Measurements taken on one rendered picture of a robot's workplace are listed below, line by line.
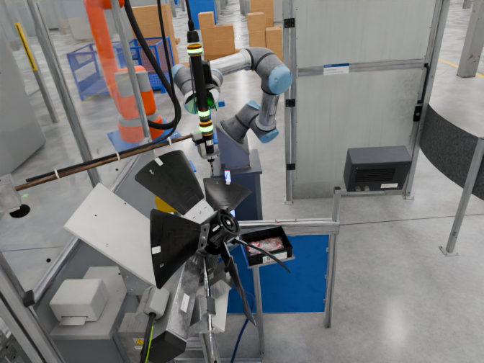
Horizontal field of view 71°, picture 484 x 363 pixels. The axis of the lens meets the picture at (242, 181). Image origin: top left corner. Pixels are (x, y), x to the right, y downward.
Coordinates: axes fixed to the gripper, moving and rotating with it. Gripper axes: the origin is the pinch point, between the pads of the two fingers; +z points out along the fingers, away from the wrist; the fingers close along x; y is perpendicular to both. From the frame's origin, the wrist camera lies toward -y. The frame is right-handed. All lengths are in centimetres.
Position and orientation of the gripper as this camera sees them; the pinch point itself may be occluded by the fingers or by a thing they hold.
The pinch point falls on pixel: (199, 99)
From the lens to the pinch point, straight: 109.7
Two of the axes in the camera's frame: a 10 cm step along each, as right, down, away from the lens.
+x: -10.0, 0.4, 0.8
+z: -0.5, 5.2, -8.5
